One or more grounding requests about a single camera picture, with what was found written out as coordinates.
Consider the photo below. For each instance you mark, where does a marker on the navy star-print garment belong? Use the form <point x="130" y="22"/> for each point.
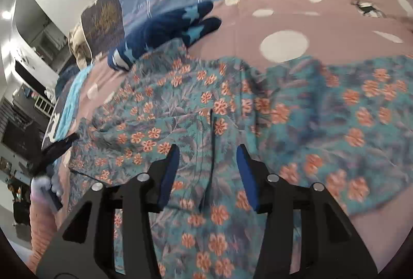
<point x="155" y="30"/>

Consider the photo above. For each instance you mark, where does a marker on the white arched shelf unit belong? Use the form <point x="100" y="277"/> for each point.
<point x="32" y="50"/>

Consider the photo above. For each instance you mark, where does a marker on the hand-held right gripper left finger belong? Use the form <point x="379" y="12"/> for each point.
<point x="169" y="169"/>

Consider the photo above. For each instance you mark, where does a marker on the pink dotted deer blanket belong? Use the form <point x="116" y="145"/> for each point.
<point x="290" y="17"/>

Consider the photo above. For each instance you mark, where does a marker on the teal floral garment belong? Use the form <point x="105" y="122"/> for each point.
<point x="226" y="88"/>

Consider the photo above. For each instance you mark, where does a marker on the person's left forearm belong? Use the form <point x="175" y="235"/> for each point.
<point x="43" y="230"/>

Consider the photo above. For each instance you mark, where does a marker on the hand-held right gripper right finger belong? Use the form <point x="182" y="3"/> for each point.
<point x="246" y="175"/>

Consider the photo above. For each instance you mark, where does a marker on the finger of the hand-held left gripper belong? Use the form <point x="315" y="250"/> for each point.
<point x="56" y="151"/>

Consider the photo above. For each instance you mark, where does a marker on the teal fuzzy blanket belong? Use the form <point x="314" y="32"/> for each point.
<point x="71" y="98"/>

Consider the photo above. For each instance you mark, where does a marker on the beige cloth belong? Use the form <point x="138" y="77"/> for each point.
<point x="79" y="50"/>

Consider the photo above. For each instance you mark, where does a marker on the dark slatted cabinet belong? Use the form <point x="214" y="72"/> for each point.
<point x="19" y="133"/>

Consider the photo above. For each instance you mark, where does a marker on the dark tree-print pillow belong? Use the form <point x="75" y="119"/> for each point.
<point x="103" y="21"/>

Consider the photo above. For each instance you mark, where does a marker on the person's left hand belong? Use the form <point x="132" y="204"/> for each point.
<point x="43" y="183"/>

